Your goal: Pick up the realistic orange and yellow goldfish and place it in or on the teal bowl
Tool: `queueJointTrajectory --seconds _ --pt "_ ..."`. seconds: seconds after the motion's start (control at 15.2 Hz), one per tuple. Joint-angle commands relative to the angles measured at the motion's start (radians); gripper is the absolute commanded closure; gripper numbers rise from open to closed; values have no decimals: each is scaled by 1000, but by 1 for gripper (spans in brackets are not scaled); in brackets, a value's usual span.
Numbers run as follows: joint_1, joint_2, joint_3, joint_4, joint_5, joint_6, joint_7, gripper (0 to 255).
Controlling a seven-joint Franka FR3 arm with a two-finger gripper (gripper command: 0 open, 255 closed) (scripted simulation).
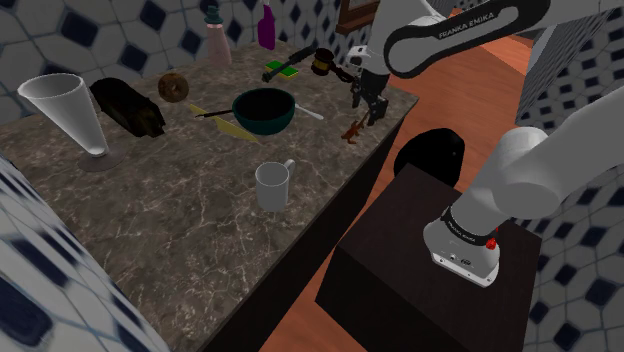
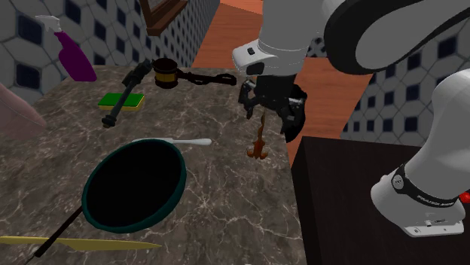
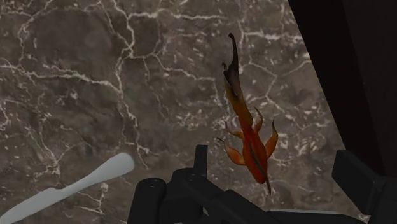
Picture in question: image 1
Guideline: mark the white spoon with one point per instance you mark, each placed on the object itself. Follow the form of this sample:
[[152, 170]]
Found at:
[[312, 114]]

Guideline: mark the dark brown bread loaf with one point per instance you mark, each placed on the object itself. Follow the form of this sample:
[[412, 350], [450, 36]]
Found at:
[[129, 109]]

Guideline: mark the brown donut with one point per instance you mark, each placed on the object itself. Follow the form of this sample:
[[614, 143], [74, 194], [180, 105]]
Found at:
[[173, 88]]

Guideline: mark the purple spray bottle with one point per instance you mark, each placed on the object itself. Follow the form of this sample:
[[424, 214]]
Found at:
[[266, 29]]

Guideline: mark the wooden framed wall picture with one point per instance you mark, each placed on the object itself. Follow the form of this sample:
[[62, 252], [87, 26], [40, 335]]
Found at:
[[356, 14]]

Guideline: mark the white mug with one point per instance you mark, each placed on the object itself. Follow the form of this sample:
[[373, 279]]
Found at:
[[272, 190]]

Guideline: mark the pink bottle with teal cap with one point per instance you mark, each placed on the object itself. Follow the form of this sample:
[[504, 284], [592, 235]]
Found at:
[[218, 46]]

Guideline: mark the black round bin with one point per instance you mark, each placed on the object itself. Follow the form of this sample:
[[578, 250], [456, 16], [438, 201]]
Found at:
[[431, 153]]

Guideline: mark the brown lizard toy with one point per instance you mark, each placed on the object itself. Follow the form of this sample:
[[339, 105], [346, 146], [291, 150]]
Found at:
[[352, 131]]

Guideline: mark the white cone vase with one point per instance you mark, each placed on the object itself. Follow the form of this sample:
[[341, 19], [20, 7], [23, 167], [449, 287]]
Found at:
[[68, 112]]

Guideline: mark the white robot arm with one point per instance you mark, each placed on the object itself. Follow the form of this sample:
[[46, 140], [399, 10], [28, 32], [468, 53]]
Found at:
[[526, 175]]

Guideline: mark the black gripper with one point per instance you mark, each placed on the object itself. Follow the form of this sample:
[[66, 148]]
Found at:
[[374, 82]]

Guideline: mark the dark robot stand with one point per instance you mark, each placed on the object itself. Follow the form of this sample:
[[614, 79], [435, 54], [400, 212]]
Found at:
[[400, 273]]

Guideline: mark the brown wooden gavel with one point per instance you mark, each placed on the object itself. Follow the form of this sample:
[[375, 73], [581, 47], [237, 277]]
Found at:
[[322, 62]]

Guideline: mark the green and yellow sponge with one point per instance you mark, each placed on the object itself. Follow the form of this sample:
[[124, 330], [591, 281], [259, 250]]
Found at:
[[290, 72]]

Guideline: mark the dark green bowl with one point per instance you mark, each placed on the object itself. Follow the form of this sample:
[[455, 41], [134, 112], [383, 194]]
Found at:
[[263, 117]]

